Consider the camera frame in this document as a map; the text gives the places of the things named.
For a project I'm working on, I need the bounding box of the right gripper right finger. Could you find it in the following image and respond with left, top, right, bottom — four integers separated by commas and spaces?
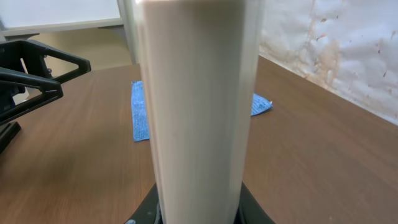
238, 182, 276, 224

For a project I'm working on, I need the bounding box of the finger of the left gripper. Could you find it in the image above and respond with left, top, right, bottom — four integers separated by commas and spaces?
0, 67, 64, 126
0, 39, 92, 85

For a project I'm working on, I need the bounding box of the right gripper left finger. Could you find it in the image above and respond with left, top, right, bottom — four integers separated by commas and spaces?
124, 182, 163, 224

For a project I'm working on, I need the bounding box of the blue cloth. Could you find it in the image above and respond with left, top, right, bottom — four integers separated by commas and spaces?
131, 80, 274, 143

